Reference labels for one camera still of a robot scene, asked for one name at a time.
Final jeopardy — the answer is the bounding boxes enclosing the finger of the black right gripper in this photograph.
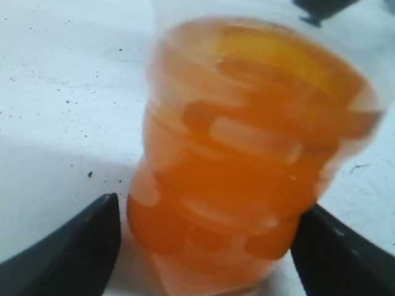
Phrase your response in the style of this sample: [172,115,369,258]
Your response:
[293,0,352,25]

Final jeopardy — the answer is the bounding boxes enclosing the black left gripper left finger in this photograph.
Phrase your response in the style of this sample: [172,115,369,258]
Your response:
[1,193,121,295]

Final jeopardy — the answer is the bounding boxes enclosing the orange soda plastic bottle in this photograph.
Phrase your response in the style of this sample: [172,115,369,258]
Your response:
[127,18,383,295]

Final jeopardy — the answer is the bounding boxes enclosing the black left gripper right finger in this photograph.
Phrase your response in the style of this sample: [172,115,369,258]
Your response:
[291,205,394,296]

